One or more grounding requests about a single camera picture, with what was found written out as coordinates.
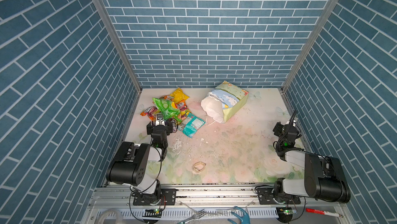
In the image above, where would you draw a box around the green snack packet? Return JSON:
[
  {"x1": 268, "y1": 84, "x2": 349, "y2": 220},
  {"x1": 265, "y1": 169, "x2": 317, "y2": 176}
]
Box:
[{"x1": 153, "y1": 98, "x2": 182, "y2": 124}]

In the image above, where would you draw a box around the teal snack packet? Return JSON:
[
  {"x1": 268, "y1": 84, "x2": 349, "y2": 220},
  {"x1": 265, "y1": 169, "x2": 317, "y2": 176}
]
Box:
[{"x1": 178, "y1": 113, "x2": 205, "y2": 138}]

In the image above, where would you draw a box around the pink colourful candy packet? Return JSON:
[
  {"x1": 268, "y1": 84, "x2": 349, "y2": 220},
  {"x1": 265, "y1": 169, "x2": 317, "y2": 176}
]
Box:
[{"x1": 176, "y1": 100, "x2": 190, "y2": 120}]

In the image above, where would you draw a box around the orange snack packet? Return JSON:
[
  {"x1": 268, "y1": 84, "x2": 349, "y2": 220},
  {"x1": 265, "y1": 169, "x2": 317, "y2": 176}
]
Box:
[{"x1": 159, "y1": 95, "x2": 174, "y2": 101}]

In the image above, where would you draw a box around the yellow snack packet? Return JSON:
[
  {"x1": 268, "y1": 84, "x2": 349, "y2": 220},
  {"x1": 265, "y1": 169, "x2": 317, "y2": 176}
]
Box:
[{"x1": 170, "y1": 88, "x2": 189, "y2": 103}]

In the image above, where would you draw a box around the floral paper gift bag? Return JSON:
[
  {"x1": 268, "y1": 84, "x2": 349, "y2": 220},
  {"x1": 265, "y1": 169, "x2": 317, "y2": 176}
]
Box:
[{"x1": 201, "y1": 81, "x2": 249, "y2": 123}]

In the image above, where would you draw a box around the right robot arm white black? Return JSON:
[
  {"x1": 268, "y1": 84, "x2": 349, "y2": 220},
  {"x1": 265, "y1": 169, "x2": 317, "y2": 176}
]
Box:
[{"x1": 273, "y1": 121, "x2": 351, "y2": 203}]

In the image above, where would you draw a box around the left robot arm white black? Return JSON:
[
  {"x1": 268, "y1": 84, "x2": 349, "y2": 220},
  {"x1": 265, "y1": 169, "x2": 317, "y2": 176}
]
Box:
[{"x1": 106, "y1": 119, "x2": 176, "y2": 203}]

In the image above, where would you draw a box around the beige rubber band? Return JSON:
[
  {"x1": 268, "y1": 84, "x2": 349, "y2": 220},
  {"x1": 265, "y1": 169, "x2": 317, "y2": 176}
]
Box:
[{"x1": 192, "y1": 162, "x2": 206, "y2": 173}]

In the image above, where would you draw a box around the red white marker pen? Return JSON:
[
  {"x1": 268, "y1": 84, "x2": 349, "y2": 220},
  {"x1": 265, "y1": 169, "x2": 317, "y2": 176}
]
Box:
[{"x1": 306, "y1": 208, "x2": 343, "y2": 218}]

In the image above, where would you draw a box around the metal fork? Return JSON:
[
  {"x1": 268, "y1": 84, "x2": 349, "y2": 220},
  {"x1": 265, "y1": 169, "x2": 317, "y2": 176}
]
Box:
[{"x1": 178, "y1": 210, "x2": 206, "y2": 224}]

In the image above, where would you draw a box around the teal plastic tool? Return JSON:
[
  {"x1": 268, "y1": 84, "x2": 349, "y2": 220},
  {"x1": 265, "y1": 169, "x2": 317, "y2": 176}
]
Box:
[{"x1": 231, "y1": 206, "x2": 251, "y2": 224}]

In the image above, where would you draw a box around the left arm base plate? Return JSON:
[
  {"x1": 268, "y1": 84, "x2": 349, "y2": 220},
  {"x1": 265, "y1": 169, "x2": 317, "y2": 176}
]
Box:
[{"x1": 131, "y1": 188, "x2": 177, "y2": 206}]

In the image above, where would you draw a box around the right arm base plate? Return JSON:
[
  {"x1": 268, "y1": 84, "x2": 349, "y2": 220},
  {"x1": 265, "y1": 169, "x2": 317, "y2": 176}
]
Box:
[{"x1": 254, "y1": 186, "x2": 301, "y2": 205}]

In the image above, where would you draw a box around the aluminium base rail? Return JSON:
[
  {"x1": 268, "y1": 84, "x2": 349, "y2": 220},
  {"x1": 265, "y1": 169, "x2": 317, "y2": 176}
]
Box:
[{"x1": 88, "y1": 184, "x2": 345, "y2": 209}]

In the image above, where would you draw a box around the white corrugated hose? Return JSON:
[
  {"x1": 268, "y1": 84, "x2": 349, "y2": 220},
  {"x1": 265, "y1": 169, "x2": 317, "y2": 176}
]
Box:
[{"x1": 98, "y1": 209, "x2": 124, "y2": 224}]

